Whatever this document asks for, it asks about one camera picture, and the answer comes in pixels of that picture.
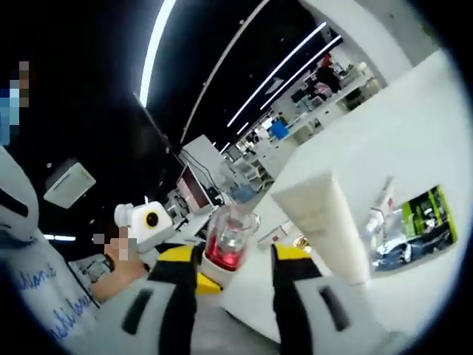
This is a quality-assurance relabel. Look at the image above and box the cream skincare tube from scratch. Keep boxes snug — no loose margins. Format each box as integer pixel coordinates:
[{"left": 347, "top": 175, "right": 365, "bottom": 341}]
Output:
[{"left": 270, "top": 171, "right": 372, "bottom": 288}]

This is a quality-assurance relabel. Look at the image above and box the blue container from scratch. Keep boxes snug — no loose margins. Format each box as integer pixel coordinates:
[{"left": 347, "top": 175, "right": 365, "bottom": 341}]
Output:
[{"left": 270, "top": 120, "right": 289, "bottom": 140}]

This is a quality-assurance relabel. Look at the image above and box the green black skincare sachet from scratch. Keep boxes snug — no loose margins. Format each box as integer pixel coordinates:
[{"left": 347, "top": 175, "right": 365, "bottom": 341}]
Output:
[{"left": 370, "top": 183, "right": 460, "bottom": 274}]

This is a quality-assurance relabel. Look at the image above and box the person's left hand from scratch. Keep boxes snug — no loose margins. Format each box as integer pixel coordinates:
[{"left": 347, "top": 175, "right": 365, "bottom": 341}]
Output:
[{"left": 110, "top": 258, "right": 149, "bottom": 284}]

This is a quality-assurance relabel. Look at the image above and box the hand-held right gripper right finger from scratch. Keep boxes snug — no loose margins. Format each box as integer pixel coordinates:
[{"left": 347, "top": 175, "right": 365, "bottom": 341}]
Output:
[{"left": 270, "top": 243, "right": 374, "bottom": 355}]

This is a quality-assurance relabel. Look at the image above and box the white cabinet counter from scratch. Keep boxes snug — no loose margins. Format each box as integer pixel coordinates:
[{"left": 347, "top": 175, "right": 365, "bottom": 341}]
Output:
[{"left": 271, "top": 75, "right": 389, "bottom": 143}]

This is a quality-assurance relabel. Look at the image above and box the white pump bottle red collar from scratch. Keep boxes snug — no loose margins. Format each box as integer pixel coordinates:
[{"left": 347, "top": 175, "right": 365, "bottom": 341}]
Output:
[{"left": 199, "top": 204, "right": 262, "bottom": 294}]

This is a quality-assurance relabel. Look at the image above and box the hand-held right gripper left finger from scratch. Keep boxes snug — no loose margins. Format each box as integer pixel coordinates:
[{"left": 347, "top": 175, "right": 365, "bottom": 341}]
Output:
[{"left": 79, "top": 243, "right": 199, "bottom": 355}]

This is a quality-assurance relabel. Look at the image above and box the person's white printed shirt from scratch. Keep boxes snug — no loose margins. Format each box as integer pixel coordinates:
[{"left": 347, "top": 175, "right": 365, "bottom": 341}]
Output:
[{"left": 0, "top": 146, "right": 103, "bottom": 355}]

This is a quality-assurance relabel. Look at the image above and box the ceiling air conditioner unit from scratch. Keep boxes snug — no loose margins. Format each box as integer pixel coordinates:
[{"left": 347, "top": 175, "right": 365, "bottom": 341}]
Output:
[{"left": 43, "top": 158, "right": 98, "bottom": 208}]

